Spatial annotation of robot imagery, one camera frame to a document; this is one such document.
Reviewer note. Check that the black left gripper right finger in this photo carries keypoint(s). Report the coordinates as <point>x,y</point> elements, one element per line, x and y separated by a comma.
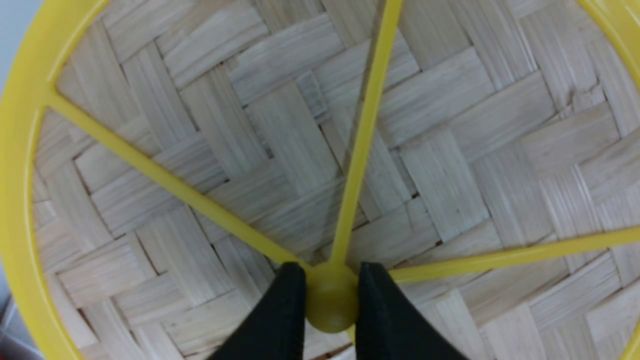
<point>389,327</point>

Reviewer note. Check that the woven bamboo steamer lid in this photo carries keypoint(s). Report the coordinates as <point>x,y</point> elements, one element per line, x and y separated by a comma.
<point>161,158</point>

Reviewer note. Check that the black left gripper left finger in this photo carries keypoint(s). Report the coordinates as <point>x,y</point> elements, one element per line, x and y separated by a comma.
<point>276,328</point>

